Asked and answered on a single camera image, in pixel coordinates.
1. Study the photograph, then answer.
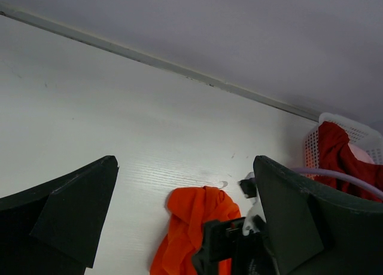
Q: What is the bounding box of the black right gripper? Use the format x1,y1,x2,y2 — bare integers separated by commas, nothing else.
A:
191,217,277,274

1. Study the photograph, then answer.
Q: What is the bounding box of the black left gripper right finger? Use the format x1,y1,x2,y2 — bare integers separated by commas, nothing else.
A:
253,155,382,274

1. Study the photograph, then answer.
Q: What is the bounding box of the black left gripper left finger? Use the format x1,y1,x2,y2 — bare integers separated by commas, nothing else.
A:
1,155,119,274

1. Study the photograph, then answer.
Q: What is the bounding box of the orange t-shirt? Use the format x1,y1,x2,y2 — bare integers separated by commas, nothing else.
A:
150,186,241,274

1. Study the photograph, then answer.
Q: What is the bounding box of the dark red t-shirt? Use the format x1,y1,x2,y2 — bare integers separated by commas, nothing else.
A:
315,124,382,203

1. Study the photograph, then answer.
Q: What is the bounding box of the pink garment in basket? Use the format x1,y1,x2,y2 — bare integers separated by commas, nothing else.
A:
348,143,375,164

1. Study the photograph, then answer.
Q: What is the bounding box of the white plastic basket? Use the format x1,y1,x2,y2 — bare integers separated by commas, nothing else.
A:
303,112,382,169

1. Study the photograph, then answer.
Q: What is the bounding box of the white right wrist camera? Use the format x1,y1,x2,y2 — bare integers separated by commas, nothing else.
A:
238,172,266,236

